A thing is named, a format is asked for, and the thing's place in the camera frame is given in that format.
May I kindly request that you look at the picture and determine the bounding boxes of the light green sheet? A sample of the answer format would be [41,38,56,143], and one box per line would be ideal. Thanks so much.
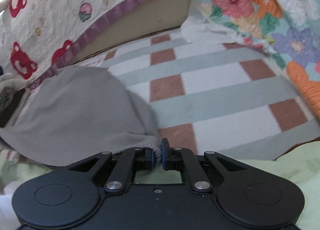
[1,141,319,229]

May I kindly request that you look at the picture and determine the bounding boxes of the grey knit garment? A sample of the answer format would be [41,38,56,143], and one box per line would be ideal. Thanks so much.
[1,66,161,167]

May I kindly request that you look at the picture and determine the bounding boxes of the floral colourful blanket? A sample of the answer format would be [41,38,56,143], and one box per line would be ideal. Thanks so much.
[191,0,319,114]

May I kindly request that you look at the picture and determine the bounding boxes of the beige mattress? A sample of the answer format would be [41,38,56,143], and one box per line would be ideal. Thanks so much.
[69,0,190,65]

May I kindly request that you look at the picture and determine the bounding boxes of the checkered white brown blanket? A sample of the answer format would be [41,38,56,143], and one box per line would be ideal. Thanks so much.
[80,28,320,162]

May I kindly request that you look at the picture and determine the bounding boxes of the white quilt red bears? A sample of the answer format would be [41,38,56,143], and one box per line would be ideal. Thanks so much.
[1,0,147,85]

